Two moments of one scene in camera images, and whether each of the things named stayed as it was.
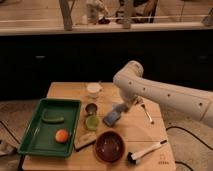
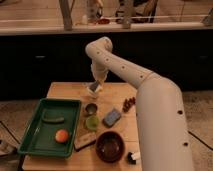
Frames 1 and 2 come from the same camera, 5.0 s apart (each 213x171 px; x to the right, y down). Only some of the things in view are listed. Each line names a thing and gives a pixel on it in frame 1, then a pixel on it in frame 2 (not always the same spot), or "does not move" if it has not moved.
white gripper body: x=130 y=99 -> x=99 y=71
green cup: x=92 y=122 does not move
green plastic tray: x=39 y=137 does not move
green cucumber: x=52 y=120 does not move
